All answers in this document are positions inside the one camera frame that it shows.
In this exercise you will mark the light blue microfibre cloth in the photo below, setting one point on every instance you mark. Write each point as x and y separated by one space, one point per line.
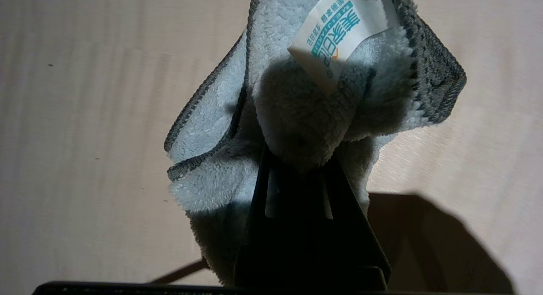
271 53

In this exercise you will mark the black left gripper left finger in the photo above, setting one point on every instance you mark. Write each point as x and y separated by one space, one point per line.
256 244

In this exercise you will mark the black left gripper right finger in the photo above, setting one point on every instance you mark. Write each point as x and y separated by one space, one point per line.
356 261

